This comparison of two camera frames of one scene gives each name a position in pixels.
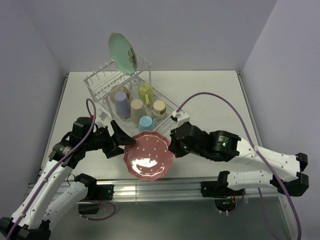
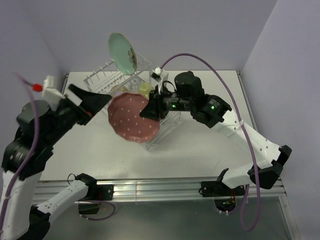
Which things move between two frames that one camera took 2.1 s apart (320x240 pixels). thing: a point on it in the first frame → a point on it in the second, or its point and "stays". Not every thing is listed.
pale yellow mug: [146, 93] stays
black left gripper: [120, 138] → [92, 103]
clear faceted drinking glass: [135, 82] stays
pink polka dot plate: [150, 157] → [124, 111]
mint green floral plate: [122, 53] stays
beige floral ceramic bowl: [117, 88] stays
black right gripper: [173, 146] → [150, 111]
